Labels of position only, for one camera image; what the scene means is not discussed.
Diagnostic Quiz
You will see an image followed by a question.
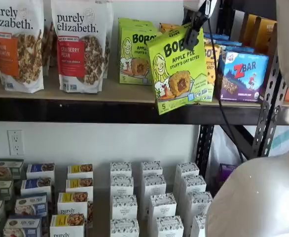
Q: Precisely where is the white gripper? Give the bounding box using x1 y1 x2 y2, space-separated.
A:
182 0 219 50

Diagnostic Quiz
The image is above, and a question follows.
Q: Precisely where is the green apple pie snack box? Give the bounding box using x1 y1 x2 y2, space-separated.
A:
117 17 157 30
146 22 209 116
119 26 158 86

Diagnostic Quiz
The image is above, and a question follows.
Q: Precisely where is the blue Zbar box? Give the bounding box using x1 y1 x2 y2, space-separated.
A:
211 39 243 47
217 50 269 103
220 45 255 53
204 33 229 40

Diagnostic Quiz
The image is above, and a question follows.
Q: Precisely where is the yellow peanut butter snack box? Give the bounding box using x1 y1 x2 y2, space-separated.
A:
193 43 222 103
158 22 186 34

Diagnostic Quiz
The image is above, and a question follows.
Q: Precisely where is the brown cardboard shelf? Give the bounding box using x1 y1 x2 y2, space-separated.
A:
0 65 289 109

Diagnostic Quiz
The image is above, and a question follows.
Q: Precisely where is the white floral print box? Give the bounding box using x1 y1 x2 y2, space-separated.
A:
190 213 209 237
180 175 207 198
111 195 138 220
110 175 135 196
141 160 164 176
109 161 133 177
156 215 184 237
175 162 200 191
186 191 214 223
109 218 140 237
142 174 167 210
147 193 178 223

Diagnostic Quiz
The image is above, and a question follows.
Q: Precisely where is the purple box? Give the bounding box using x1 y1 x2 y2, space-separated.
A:
217 162 239 185

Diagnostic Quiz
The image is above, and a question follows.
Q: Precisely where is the yellow granola box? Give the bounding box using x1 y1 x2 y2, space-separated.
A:
57 192 94 224
67 163 94 180
50 213 86 237
65 177 94 201

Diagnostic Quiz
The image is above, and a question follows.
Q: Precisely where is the wooden shelf board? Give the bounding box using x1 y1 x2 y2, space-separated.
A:
0 158 211 237

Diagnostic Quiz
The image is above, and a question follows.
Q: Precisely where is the blue granola box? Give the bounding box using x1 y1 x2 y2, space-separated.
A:
20 177 53 196
26 162 56 183
14 193 48 218
3 215 43 237

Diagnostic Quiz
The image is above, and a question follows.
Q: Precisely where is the cranberry pecan granola bag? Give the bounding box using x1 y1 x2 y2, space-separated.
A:
50 0 108 94

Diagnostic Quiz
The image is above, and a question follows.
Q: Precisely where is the white plastic bag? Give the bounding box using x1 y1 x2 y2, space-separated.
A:
206 125 249 178

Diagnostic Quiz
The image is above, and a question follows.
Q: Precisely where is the white teal striped package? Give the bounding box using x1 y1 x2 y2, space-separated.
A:
264 125 289 158

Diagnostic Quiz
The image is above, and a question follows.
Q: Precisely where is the purely elizabeth granola bag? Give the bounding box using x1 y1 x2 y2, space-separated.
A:
41 18 59 76

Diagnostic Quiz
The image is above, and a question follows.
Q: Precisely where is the pumpkin cinnamon granola bag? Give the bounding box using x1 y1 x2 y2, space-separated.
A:
0 0 45 94

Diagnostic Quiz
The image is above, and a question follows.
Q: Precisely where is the black metal shelf frame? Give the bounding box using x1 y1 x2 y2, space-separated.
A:
0 23 289 180
216 0 278 35

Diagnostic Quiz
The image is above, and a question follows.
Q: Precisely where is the black cable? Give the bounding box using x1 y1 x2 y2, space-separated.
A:
207 11 246 162

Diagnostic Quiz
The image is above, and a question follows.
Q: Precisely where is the white wall outlet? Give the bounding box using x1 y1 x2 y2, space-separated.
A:
7 129 25 156

